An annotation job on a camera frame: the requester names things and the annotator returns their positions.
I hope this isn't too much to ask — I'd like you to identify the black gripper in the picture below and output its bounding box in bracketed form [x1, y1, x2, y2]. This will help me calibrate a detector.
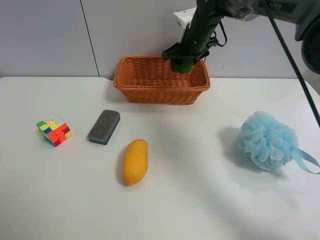
[162, 0, 225, 62]

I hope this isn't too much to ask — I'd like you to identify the green lemon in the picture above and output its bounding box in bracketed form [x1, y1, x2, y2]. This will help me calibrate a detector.
[170, 58, 194, 74]

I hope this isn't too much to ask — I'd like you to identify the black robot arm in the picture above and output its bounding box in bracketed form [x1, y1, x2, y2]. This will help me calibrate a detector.
[162, 0, 320, 74]

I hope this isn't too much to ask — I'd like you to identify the orange wicker basket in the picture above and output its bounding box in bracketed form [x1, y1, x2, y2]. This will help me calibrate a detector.
[113, 56, 211, 106]

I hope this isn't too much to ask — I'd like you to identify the blue bath loofah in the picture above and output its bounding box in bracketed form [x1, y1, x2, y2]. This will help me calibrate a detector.
[236, 111, 320, 174]

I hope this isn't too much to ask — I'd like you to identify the grey whiteboard eraser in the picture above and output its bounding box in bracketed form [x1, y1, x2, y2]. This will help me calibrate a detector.
[87, 109, 121, 145]

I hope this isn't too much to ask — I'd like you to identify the yellow mango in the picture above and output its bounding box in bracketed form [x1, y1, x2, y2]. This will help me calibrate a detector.
[121, 139, 148, 185]

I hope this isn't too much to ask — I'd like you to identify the multicoloured puzzle cube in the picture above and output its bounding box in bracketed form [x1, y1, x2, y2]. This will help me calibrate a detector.
[36, 115, 72, 147]

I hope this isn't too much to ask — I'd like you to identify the black cable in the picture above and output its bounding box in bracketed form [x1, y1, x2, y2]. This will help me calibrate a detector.
[262, 0, 320, 126]

